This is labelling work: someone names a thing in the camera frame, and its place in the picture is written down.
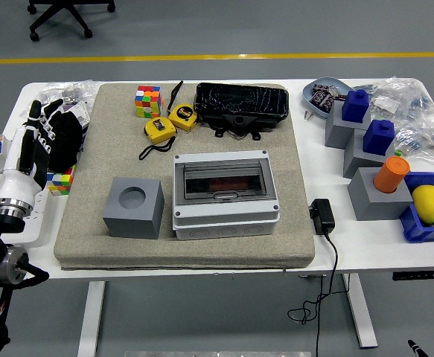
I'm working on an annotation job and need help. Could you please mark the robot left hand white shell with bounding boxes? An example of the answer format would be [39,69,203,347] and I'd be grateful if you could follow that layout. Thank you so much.
[0,98,64,210]

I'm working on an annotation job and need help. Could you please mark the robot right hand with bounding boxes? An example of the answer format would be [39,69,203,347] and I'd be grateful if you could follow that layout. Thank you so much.
[406,338,426,357]

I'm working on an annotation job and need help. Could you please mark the orange cylinder battery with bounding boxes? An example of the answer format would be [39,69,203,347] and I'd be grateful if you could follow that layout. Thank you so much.
[205,177,248,190]
[372,155,411,194]

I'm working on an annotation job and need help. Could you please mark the grey junction box clear lid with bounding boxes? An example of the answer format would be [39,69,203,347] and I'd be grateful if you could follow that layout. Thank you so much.
[172,149,280,241]

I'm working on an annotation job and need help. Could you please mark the multicolour puzzle cube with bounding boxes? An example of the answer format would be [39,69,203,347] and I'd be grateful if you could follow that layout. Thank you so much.
[46,164,77,197]
[134,85,165,119]

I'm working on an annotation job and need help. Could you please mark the black cloth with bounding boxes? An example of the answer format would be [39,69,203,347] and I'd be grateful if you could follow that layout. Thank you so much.
[43,111,84,173]

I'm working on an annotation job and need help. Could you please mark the white table leg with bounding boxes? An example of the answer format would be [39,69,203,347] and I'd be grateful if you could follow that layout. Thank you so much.
[341,273,379,350]
[77,281,106,357]

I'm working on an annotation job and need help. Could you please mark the black table control panel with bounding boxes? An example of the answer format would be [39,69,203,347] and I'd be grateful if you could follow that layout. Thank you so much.
[392,270,434,281]

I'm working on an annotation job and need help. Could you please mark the clear bag of small parts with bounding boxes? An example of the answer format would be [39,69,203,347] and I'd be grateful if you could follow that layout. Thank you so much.
[39,80,100,109]

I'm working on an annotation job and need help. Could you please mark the blue storage bin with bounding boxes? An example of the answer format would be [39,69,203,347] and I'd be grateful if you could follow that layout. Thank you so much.
[399,171,434,244]

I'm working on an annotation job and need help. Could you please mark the grey block with round hole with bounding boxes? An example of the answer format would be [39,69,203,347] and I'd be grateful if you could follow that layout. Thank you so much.
[102,176,165,239]

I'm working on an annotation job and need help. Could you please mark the yellow lemon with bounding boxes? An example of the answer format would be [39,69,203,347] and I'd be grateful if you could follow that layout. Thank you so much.
[411,184,434,225]

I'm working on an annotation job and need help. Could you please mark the grey block holder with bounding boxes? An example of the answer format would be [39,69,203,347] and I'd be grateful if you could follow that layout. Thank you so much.
[325,99,372,149]
[342,128,396,179]
[347,167,414,222]

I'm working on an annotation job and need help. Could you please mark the black power adapter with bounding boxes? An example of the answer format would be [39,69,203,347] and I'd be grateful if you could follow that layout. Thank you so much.
[308,198,336,236]

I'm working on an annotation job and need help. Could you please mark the black office chair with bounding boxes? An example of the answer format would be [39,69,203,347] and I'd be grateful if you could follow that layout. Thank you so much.
[27,0,116,42]

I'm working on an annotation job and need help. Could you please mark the yellow tape measure black label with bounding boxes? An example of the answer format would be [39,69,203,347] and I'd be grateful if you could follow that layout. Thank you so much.
[166,80,198,131]

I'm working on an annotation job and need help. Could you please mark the grey-brown mat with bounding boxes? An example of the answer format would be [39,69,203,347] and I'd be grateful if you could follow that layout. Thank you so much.
[54,82,316,271]

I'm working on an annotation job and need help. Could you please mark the clear bag of mixed parts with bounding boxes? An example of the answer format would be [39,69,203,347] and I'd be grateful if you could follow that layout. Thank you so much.
[393,120,434,164]

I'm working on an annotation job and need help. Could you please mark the blue plastic block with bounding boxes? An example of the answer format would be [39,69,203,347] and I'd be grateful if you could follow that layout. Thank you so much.
[362,118,395,155]
[341,89,371,123]

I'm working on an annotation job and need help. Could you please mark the black plastic tray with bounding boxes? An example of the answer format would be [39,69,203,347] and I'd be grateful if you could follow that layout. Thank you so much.
[193,82,290,141]

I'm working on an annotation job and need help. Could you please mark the clear bag of blue parts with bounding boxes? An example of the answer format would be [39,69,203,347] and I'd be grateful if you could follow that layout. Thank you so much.
[365,77,434,123]

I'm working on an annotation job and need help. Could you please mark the dark snack packets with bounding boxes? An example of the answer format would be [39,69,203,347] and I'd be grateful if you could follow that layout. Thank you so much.
[310,84,346,112]

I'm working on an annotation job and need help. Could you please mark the blue-grey bowl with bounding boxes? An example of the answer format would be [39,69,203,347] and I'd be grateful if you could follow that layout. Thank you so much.
[301,77,354,120]

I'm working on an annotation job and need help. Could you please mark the white wall socket pack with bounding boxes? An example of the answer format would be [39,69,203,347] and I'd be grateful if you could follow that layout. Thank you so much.
[58,100,91,130]

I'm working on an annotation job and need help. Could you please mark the black adapter cord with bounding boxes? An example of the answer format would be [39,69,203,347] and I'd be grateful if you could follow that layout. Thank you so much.
[287,230,339,357]

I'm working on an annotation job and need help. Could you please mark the yellow tape measure black strap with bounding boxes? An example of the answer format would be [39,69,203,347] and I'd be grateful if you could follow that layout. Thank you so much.
[138,116,177,161]

